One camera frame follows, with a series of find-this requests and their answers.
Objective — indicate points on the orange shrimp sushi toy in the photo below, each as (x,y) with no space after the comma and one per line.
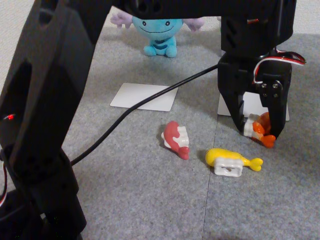
(258,128)

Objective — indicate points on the red tuna sushi toy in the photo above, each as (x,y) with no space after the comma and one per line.
(172,132)

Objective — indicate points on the white plastic card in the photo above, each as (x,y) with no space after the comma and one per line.
(150,95)
(252,102)

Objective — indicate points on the blue Wooper plush toy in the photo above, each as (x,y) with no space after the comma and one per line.
(157,30)

